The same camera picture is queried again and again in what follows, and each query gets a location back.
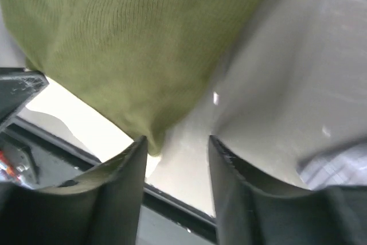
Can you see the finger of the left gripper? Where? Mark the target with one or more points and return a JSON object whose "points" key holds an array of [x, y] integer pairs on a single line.
{"points": [[18, 88]]}

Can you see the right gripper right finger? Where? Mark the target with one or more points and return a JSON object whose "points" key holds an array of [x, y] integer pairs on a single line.
{"points": [[253, 207]]}

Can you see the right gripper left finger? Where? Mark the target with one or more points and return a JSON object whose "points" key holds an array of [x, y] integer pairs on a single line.
{"points": [[100, 206]]}

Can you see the olive green underwear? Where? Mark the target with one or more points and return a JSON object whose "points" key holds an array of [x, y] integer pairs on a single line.
{"points": [[142, 64]]}

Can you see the grey striped underwear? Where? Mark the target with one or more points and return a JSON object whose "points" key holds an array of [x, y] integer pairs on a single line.
{"points": [[344, 167]]}

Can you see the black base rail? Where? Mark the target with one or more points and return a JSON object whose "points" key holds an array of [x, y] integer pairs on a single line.
{"points": [[163, 219]]}

